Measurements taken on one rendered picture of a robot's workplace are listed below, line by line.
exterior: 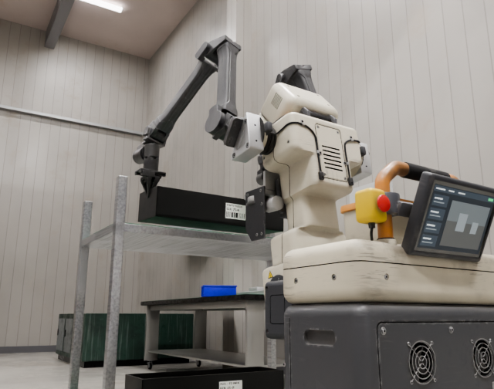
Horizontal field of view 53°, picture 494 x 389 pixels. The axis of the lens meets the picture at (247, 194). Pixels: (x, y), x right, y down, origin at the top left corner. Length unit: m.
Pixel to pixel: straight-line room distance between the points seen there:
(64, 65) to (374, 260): 11.31
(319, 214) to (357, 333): 0.55
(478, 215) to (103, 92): 11.17
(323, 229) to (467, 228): 0.43
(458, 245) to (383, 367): 0.34
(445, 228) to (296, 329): 0.39
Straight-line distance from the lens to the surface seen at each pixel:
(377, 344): 1.00
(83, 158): 11.38
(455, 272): 1.21
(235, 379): 1.92
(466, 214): 1.18
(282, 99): 1.55
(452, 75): 4.85
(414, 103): 5.04
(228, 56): 1.74
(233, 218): 1.94
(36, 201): 10.98
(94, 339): 7.25
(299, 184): 1.43
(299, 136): 1.41
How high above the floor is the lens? 0.66
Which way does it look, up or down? 14 degrees up
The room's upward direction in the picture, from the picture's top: straight up
